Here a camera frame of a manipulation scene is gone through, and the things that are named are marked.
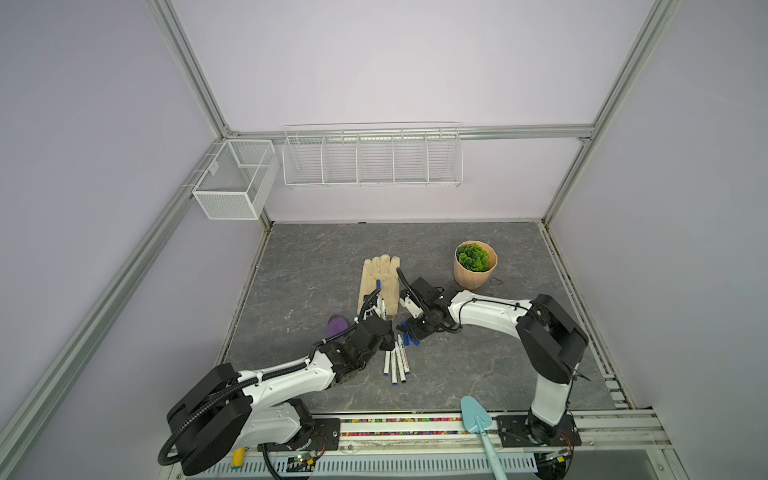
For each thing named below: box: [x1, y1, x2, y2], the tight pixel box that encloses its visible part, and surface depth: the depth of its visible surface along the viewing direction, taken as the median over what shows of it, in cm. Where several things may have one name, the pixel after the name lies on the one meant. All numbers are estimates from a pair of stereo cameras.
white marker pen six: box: [397, 334, 411, 376], surface depth 87 cm
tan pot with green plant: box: [453, 240, 498, 290], surface depth 98 cm
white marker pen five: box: [395, 341, 407, 382], surface depth 85 cm
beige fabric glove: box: [357, 254, 401, 317], surface depth 107 cm
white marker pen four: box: [391, 349, 398, 384], surface depth 86 cm
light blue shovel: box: [460, 396, 508, 480], surface depth 75 cm
